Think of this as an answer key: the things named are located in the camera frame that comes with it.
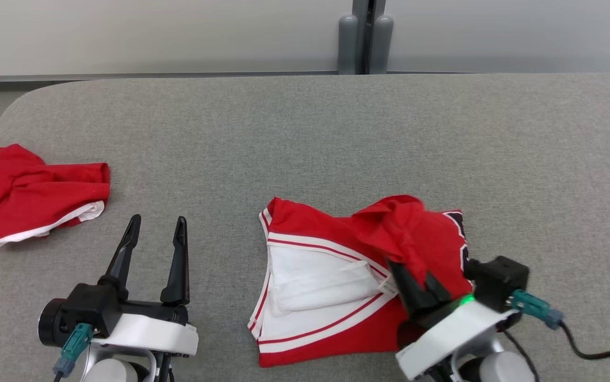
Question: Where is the red white-sleeved striped t-shirt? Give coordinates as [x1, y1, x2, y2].
[247, 195, 476, 368]

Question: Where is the red garment with white trim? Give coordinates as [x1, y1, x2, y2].
[0, 144, 111, 267]

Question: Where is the right camera cable teal plug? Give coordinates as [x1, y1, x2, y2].
[509, 289, 610, 361]

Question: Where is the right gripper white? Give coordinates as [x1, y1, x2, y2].
[387, 260, 518, 380]

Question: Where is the camera cable teal plug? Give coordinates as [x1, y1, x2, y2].
[52, 323, 95, 382]
[509, 289, 610, 361]

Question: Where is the grey partition post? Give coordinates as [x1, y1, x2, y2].
[337, 0, 395, 75]

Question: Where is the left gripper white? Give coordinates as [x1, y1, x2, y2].
[92, 214, 199, 357]

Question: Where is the left camera cable teal plug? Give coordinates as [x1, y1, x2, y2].
[52, 323, 95, 382]

